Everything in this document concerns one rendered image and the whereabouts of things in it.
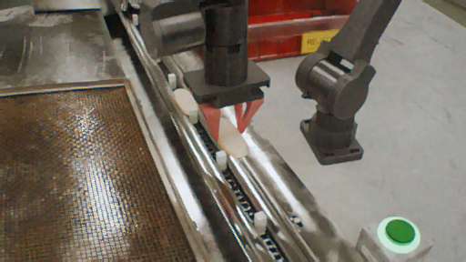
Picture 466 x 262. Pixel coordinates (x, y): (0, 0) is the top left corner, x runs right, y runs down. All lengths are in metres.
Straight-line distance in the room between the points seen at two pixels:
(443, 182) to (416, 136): 0.13
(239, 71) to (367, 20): 0.24
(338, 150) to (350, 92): 0.13
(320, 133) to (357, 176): 0.10
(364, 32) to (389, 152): 0.24
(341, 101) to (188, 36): 0.28
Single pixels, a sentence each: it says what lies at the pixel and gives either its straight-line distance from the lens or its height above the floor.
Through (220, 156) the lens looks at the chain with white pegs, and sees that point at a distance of 0.61.
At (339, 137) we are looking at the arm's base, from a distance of 0.69.
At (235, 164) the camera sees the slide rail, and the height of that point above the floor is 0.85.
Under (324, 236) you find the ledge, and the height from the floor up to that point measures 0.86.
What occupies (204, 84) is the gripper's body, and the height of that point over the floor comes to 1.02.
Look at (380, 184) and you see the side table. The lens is 0.68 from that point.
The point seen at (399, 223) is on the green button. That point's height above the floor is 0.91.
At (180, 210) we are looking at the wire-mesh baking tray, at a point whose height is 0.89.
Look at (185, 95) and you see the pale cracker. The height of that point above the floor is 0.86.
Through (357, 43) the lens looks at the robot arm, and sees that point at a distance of 0.63.
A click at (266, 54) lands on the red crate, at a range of 1.00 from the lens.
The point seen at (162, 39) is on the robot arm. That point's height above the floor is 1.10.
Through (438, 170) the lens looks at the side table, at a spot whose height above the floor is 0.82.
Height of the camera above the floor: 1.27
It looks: 37 degrees down
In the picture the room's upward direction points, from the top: straight up
